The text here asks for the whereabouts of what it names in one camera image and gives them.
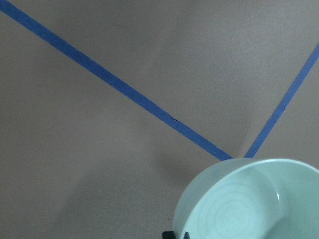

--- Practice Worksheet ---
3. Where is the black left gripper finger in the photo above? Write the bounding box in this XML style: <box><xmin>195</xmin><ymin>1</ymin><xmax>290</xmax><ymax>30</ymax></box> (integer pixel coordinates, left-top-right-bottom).
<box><xmin>162</xmin><ymin>231</ymin><xmax>190</xmax><ymax>239</ymax></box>

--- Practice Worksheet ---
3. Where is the light green ceramic bowl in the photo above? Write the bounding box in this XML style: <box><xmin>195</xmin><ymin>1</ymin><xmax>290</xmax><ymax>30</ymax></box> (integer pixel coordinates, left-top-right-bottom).
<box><xmin>173</xmin><ymin>159</ymin><xmax>319</xmax><ymax>239</ymax></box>

